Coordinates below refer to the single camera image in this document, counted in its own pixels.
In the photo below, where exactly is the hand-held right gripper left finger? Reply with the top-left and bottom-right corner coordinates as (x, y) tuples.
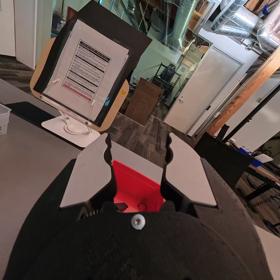
(60, 133), (117, 211)

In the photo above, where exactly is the black metal shelf rack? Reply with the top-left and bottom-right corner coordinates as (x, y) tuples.
(153, 62), (182, 104)

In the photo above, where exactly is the clear plastic bin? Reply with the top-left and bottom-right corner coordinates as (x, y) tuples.
(0, 103), (12, 136)

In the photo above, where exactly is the instruction board stand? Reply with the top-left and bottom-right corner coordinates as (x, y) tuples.
(29, 0), (153, 148)

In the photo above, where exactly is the red plastic bin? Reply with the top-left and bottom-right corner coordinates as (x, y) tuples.
(111, 160), (166, 213)

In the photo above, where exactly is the wooden post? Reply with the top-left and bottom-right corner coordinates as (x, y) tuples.
(205, 47), (280, 141)

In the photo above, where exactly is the brown cardboard box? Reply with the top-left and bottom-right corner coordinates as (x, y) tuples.
(124, 77), (165, 126)

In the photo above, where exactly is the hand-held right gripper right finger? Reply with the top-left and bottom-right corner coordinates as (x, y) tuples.
(160, 132), (217, 214)

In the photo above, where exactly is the blue plastic bin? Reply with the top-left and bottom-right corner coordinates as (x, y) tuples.
(237, 147), (261, 168)

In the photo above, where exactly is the black floor pole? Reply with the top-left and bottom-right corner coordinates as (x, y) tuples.
(223, 84), (280, 143)

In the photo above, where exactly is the white door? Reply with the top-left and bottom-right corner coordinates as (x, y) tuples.
(163, 47), (245, 136)

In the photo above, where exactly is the silver spiral duct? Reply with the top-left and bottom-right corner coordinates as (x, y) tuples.
(211, 0), (280, 52)

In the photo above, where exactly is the wooden work desk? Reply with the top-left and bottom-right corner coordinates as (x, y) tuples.
(244, 162), (280, 213)

